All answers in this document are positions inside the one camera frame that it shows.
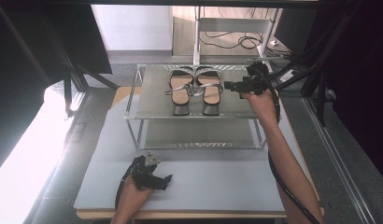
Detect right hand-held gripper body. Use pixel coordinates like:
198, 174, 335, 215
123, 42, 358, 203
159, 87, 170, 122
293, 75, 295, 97
240, 55, 287, 96

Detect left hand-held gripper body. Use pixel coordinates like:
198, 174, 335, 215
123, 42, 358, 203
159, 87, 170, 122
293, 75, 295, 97
132, 151, 162, 189

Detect black sandal with silver straps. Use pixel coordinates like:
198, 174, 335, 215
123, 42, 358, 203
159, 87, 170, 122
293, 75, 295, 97
164, 65, 195, 117
188, 65, 225, 117

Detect two-tier metal shoe rack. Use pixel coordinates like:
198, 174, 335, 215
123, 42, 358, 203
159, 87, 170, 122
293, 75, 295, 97
123, 63, 283, 151

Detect person's right hand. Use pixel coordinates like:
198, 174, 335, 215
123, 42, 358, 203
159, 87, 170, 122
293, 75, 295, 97
242, 90, 279, 125

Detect person's left hand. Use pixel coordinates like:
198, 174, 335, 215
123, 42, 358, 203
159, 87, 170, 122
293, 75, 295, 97
118, 175, 155, 216

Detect white power strip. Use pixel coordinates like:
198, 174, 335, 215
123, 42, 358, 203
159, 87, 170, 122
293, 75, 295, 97
279, 69, 298, 83

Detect grey table mat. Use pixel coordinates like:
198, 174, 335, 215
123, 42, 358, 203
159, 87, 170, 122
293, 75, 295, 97
73, 92, 321, 214

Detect dark curtain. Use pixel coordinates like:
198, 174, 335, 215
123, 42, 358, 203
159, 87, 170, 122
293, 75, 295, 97
0, 0, 113, 176
323, 0, 383, 183

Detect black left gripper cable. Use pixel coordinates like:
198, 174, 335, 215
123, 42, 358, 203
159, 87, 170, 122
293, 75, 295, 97
114, 156, 142, 210

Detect black floor cables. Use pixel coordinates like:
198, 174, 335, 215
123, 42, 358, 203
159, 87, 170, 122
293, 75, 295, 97
200, 7, 293, 60

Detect white metal desk frame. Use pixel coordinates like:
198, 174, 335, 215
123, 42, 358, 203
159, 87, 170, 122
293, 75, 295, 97
192, 6, 279, 75

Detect black metal frame struts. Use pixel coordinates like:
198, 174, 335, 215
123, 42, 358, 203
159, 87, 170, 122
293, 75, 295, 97
49, 31, 121, 119
267, 0, 365, 127

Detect aluminium floor rail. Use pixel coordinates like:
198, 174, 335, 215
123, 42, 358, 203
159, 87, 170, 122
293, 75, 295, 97
303, 96, 377, 224

